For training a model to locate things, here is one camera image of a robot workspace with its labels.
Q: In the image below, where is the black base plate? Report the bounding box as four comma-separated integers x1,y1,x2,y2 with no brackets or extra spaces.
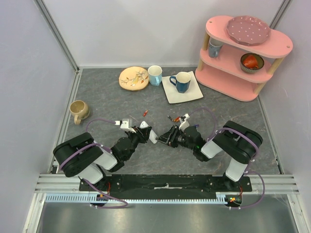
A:
93,174,252,193

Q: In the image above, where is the light blue mug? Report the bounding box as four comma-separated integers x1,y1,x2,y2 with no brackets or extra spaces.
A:
148,65,162,86

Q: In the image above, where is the beige floral plate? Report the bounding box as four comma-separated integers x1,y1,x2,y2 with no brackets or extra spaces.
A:
119,67,149,91

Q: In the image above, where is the blue grey mug on shelf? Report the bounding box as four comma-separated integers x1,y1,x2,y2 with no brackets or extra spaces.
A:
208,38,223,58

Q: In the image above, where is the red cup in bowl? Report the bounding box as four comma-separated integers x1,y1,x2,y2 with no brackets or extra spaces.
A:
242,54,258,69

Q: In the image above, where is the dark patterned bowl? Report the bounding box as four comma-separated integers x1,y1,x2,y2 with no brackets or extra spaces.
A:
240,53,264,74

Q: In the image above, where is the pink three-tier shelf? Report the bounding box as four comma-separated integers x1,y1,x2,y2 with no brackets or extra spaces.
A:
195,16,293,101

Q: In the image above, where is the slotted cable duct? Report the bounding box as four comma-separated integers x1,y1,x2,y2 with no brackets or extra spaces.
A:
45,192,241,204

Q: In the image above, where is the beige mug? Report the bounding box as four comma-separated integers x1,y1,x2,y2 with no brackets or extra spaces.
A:
69,100,90,125

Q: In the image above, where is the dark blue mug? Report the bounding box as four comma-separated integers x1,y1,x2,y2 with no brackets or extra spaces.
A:
169,72,191,93

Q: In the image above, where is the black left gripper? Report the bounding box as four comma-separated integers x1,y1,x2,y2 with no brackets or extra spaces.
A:
125,125,152,160

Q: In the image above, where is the purple dotted plate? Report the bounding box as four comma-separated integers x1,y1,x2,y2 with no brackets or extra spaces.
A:
226,16,271,46

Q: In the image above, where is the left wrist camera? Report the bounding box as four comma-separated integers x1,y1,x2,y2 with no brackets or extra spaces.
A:
120,118,136,133

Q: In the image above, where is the white square plate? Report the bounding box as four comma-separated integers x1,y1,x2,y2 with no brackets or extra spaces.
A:
162,71,204,104

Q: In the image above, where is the aluminium frame rail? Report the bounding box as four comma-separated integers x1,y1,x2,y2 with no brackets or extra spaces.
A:
34,0,80,73

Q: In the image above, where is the white remote control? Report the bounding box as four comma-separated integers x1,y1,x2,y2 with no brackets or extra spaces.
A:
139,121,158,144

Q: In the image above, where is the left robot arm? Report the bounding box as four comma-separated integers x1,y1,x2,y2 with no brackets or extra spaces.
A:
53,122,158,191

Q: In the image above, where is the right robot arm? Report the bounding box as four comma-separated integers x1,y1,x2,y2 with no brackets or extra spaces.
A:
156,121,263,191

